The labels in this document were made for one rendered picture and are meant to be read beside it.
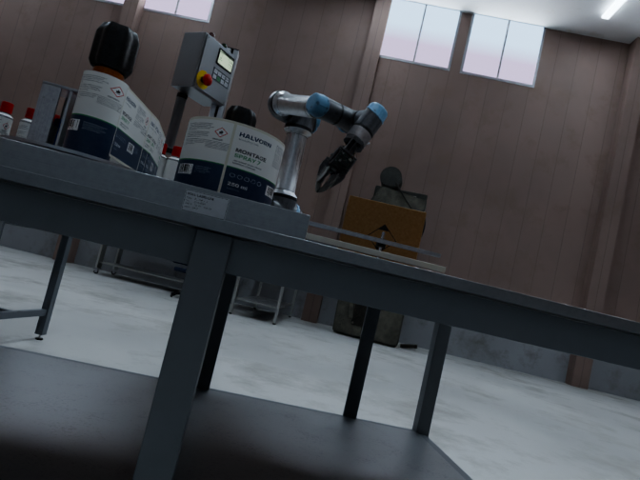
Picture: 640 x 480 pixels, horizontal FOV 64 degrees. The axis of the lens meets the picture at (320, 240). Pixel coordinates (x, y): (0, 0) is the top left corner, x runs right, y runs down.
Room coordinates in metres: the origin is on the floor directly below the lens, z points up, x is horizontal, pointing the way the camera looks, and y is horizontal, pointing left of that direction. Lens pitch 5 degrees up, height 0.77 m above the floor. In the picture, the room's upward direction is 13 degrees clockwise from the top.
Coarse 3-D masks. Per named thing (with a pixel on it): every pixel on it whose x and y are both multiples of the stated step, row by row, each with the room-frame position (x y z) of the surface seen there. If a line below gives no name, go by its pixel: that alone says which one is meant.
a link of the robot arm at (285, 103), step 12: (276, 96) 1.91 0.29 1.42; (288, 96) 1.85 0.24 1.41; (300, 96) 1.79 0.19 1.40; (312, 96) 1.66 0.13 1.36; (324, 96) 1.65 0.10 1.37; (276, 108) 1.92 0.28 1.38; (288, 108) 1.84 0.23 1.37; (300, 108) 1.76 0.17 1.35; (312, 108) 1.65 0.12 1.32; (324, 108) 1.65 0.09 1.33; (336, 108) 1.67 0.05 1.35; (324, 120) 1.70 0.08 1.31; (336, 120) 1.70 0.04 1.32
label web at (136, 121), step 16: (128, 96) 1.03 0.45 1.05; (128, 112) 1.05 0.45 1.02; (144, 112) 1.13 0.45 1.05; (128, 128) 1.07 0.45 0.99; (144, 128) 1.16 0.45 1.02; (112, 144) 1.02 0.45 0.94; (128, 144) 1.09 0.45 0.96; (144, 144) 1.18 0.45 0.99; (128, 160) 1.12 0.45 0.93; (144, 160) 1.21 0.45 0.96
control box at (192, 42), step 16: (192, 32) 1.63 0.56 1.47; (192, 48) 1.62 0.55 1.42; (208, 48) 1.62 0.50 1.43; (224, 48) 1.69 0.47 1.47; (176, 64) 1.65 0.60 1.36; (192, 64) 1.61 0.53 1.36; (208, 64) 1.64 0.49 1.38; (176, 80) 1.64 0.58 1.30; (192, 80) 1.61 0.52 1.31; (192, 96) 1.71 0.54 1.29; (208, 96) 1.68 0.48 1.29; (224, 96) 1.74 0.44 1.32
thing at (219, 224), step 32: (64, 192) 0.77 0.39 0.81; (96, 192) 0.78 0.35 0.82; (192, 224) 0.80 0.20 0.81; (224, 224) 0.80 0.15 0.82; (320, 256) 0.83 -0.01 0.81; (352, 256) 0.83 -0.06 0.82; (448, 288) 0.87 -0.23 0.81; (480, 288) 0.86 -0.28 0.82; (576, 320) 0.94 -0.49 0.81; (608, 320) 0.89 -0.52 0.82
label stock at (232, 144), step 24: (192, 120) 0.98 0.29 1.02; (216, 120) 0.94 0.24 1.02; (192, 144) 0.96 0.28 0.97; (216, 144) 0.94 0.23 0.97; (240, 144) 0.94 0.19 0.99; (264, 144) 0.97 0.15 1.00; (192, 168) 0.95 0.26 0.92; (216, 168) 0.94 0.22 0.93; (240, 168) 0.95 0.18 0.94; (264, 168) 0.98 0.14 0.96; (240, 192) 0.95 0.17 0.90; (264, 192) 0.99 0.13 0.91
